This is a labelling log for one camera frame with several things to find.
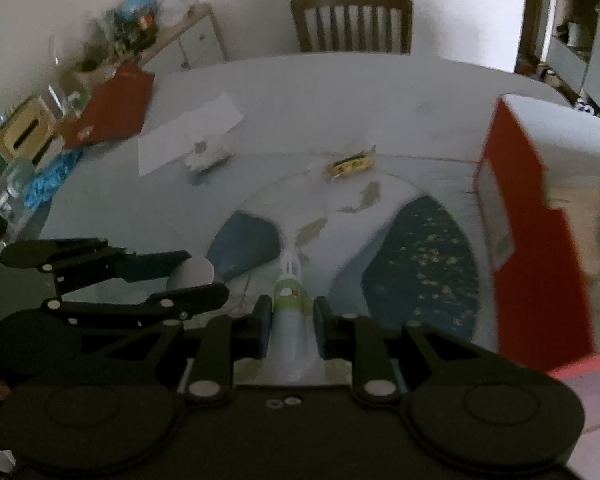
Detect clear drinking glass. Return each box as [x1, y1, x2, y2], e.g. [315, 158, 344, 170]
[0, 160, 34, 212]

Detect small yellow packet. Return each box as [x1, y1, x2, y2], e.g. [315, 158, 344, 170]
[322, 145, 377, 180]

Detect wooden tissue box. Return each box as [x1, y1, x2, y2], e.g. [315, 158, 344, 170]
[0, 95, 62, 164]

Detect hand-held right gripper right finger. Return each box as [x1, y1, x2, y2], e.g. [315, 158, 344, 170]
[312, 296, 503, 407]

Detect white paper sheet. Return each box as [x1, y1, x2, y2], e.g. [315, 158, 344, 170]
[136, 92, 245, 177]

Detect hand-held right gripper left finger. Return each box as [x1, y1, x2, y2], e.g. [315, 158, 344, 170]
[85, 295, 274, 406]

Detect blue cloth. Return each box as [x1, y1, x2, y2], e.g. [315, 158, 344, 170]
[22, 147, 84, 209]

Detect small white object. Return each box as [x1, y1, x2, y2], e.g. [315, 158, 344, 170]
[184, 139, 234, 174]

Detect white plant pot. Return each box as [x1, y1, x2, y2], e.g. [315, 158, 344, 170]
[566, 21, 589, 49]

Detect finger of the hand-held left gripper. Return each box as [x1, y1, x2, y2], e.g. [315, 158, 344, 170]
[0, 236, 194, 294]
[41, 281, 230, 329]

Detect white round object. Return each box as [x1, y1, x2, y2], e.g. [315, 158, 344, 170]
[166, 257, 215, 291]

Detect printed fish placemat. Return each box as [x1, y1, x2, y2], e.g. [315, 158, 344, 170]
[207, 152, 485, 361]

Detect white cardboard box red edges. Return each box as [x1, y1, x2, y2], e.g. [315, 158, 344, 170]
[472, 92, 600, 433]

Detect white sideboard wooden top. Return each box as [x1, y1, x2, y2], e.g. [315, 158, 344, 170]
[145, 2, 228, 69]

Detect white green tube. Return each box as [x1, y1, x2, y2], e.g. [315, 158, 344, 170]
[260, 252, 324, 386]

